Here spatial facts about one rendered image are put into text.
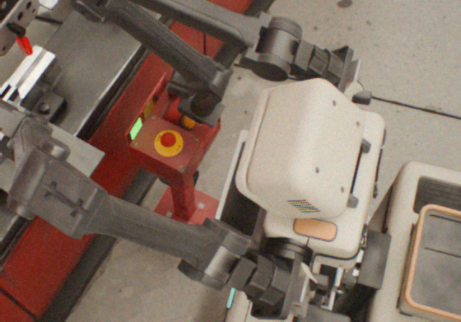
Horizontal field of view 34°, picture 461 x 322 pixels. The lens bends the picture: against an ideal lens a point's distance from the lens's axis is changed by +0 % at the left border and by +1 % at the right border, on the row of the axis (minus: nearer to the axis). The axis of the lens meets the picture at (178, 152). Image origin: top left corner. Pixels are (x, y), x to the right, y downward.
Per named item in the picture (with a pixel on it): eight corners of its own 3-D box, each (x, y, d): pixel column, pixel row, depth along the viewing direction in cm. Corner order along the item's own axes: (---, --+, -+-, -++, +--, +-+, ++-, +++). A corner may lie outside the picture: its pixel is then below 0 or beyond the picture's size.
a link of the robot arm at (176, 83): (216, 101, 166) (229, 68, 169) (168, 82, 165) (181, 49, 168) (207, 119, 177) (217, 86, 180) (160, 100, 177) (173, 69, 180)
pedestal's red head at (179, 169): (184, 189, 196) (181, 163, 179) (132, 162, 199) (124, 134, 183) (221, 128, 202) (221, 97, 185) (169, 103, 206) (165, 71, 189)
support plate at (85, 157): (58, 222, 159) (58, 221, 158) (-40, 165, 165) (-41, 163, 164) (105, 154, 165) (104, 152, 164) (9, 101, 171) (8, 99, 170)
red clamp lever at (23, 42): (31, 59, 156) (20, 34, 147) (16, 50, 157) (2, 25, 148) (36, 53, 157) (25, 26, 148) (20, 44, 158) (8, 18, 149)
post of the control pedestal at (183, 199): (188, 221, 249) (180, 158, 199) (174, 213, 250) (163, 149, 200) (196, 207, 250) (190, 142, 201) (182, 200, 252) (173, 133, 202)
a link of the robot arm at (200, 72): (79, -1, 141) (100, -48, 145) (62, 3, 146) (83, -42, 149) (224, 109, 167) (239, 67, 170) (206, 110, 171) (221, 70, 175)
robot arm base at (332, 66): (342, 100, 143) (355, 48, 147) (310, 80, 139) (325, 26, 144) (310, 110, 150) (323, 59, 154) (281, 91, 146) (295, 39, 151)
